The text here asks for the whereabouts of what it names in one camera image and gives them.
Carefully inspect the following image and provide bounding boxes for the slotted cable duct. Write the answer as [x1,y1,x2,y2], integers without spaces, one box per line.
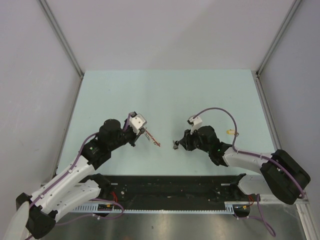
[71,202,251,216]

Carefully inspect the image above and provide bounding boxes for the left aluminium frame post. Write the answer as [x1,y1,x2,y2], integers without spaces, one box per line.
[36,0,84,80]

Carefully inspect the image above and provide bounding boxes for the red handled keyring holder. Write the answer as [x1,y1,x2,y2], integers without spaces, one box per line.
[144,128,161,147]

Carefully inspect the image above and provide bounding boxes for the yellow tagged key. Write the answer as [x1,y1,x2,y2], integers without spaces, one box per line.
[226,129,239,137]

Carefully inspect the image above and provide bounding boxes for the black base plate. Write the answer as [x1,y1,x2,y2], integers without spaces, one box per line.
[82,174,292,211]

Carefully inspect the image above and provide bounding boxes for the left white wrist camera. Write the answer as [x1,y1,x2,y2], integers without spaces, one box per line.
[129,112,147,135]

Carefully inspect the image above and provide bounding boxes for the black tagged key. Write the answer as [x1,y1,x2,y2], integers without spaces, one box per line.
[172,140,180,150]

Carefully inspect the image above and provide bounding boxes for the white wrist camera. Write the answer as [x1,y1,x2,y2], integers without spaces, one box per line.
[187,115,203,135]
[129,112,147,135]

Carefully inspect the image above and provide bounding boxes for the right aluminium frame post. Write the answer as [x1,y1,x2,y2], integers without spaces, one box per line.
[256,0,303,76]

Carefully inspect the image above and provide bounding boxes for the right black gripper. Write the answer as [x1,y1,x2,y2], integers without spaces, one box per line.
[178,126,211,154]

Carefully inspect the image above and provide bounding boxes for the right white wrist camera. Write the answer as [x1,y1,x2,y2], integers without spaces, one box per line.
[187,115,203,135]

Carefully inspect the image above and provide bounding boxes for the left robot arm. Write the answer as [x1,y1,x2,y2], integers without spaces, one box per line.
[16,112,147,240]

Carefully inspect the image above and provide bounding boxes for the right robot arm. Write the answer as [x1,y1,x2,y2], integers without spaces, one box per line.
[174,126,311,205]

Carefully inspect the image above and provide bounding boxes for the aluminium frame post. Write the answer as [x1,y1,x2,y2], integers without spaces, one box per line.
[36,0,84,80]
[256,0,303,76]

